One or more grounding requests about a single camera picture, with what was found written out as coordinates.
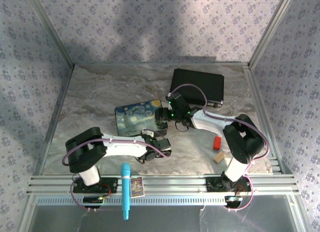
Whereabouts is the black ribbed hard case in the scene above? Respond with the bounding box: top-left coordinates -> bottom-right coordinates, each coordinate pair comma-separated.
169,68 -> 225,108

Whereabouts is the starry night painted box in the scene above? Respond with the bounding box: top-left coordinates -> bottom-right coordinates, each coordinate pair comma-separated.
114,98 -> 169,137

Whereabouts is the small colourful picture card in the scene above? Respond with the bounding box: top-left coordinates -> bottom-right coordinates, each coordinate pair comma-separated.
130,177 -> 146,199

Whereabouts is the red block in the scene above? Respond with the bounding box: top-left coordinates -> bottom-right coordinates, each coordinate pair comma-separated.
212,136 -> 223,151

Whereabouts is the cyan marker pen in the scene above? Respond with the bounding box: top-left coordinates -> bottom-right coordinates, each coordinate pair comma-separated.
120,163 -> 132,221

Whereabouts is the perforated metal strip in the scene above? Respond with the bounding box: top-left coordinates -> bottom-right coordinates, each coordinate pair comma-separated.
35,197 -> 299,206

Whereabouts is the light wooden block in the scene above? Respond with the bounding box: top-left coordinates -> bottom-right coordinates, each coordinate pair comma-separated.
212,151 -> 227,164

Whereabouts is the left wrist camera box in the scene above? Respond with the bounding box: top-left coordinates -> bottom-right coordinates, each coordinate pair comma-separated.
141,128 -> 156,138

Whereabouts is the aluminium front frame rail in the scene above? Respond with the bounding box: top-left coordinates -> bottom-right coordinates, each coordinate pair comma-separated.
25,175 -> 300,196

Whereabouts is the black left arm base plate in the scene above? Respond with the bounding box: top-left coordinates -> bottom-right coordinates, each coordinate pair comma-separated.
72,177 -> 119,194

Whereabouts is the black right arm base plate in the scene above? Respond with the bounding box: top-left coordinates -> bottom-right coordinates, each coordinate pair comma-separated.
206,176 -> 252,193

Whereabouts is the aluminium side frame rail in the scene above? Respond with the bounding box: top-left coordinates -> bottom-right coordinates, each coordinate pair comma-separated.
18,0 -> 77,177
243,0 -> 301,177

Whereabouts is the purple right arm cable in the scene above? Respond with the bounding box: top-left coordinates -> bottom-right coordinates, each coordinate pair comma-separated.
166,83 -> 272,213

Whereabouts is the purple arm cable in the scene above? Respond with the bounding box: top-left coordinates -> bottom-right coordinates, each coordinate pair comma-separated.
166,83 -> 272,213
61,136 -> 173,213

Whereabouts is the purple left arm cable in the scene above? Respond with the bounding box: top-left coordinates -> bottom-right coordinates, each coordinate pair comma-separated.
61,136 -> 173,213

